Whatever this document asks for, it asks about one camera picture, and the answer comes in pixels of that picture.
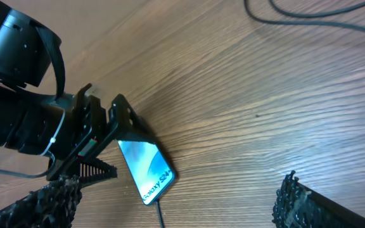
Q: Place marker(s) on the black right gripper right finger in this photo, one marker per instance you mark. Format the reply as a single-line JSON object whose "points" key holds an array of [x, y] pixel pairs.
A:
{"points": [[298, 206]]}

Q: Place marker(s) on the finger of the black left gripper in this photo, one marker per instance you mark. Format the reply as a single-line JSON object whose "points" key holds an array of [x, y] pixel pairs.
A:
{"points": [[95, 128]]}

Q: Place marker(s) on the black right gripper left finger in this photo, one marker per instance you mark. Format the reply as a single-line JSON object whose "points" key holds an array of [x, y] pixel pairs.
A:
{"points": [[51, 206]]}

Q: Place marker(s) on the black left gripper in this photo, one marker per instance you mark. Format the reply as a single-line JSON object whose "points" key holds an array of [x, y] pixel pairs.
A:
{"points": [[34, 124]]}

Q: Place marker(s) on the blue Samsung Galaxy smartphone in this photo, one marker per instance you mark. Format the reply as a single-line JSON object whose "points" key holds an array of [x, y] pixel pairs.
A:
{"points": [[149, 168]]}

